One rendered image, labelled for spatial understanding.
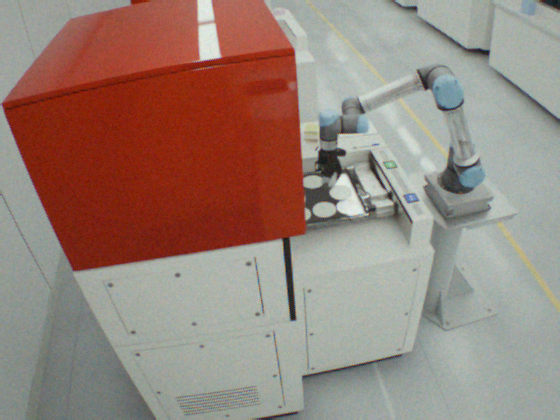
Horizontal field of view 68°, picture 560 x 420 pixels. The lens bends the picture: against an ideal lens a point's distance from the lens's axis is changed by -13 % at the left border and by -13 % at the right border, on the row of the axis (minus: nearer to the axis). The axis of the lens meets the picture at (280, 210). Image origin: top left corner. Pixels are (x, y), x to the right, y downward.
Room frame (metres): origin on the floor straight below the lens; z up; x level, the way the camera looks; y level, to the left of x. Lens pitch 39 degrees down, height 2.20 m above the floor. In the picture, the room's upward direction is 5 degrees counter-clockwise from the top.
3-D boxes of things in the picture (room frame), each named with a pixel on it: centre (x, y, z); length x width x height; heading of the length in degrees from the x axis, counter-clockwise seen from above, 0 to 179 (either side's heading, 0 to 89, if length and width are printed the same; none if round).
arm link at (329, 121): (1.62, -0.22, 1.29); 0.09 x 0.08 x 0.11; 85
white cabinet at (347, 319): (1.78, -0.27, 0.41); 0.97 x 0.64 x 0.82; 6
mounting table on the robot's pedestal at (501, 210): (1.70, -0.87, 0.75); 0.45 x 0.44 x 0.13; 99
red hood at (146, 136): (1.44, 0.34, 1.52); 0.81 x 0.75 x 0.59; 6
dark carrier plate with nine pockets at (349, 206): (1.69, -0.17, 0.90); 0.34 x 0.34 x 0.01; 6
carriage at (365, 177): (1.73, -0.44, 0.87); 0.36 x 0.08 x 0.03; 6
